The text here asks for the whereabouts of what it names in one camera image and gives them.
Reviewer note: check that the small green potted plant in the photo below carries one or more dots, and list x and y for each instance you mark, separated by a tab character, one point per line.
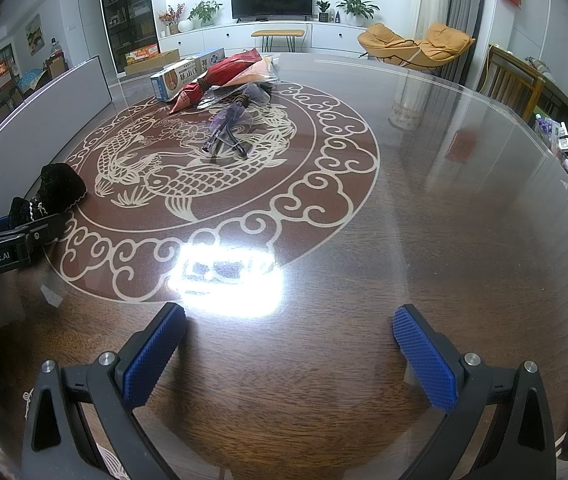
323	9

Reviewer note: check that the wooden bench with metal legs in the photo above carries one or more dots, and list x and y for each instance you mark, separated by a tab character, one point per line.
278	33

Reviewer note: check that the blue and white carton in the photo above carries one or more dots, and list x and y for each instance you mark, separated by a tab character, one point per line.
176	80

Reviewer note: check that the red foil packet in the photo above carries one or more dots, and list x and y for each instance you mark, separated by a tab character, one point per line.
229	67

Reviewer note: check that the grey blue carton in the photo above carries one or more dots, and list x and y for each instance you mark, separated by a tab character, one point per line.
212	60

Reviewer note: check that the blue patterned cloth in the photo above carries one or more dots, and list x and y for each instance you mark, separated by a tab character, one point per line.
31	80

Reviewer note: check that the red flowers in vase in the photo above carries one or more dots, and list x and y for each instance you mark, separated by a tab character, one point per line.
171	15

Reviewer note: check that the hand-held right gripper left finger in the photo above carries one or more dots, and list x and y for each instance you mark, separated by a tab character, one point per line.
153	355

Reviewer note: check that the clear plastic bags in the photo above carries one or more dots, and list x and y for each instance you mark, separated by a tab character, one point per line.
264	67

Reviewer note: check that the clear water bottle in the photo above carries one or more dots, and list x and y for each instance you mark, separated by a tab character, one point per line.
56	47

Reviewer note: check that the red door poster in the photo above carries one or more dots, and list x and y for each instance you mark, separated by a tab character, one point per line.
3	75

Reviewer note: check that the black velvet beaded cloth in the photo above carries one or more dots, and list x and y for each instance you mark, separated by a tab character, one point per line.
58	187

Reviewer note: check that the black flat television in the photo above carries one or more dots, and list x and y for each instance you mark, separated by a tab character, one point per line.
271	0

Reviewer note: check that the bushy green potted plant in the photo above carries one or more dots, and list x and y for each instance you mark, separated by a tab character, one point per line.
205	11

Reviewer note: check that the grey curtain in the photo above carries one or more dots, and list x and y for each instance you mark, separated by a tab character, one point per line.
471	15

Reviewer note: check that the yellow lounge chair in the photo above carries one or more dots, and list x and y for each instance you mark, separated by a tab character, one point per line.
414	47

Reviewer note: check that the white sheer curtain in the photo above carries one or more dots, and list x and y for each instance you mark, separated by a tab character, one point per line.
429	0

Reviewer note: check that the large leafy potted plant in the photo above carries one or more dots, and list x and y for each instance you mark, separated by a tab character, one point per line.
356	7

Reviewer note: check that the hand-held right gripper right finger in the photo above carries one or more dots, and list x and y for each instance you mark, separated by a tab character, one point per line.
424	360

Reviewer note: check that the wooden chair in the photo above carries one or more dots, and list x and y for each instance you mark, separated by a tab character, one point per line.
509	80

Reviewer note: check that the grey partition panel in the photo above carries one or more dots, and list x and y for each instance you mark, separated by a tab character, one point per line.
38	105

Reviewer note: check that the colourful printed box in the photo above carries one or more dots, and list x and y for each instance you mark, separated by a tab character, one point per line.
143	52

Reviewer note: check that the framed wall painting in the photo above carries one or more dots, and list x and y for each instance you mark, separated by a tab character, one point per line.
33	35

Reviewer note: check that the wooden sideboard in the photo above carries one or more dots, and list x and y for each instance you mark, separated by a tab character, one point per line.
561	95

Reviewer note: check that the brown cardboard box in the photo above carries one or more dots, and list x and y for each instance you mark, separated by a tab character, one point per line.
156	62

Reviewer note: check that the black glass display cabinet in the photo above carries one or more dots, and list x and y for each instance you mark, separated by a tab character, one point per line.
126	10

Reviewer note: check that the white television cabinet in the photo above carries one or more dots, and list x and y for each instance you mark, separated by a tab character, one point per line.
223	35

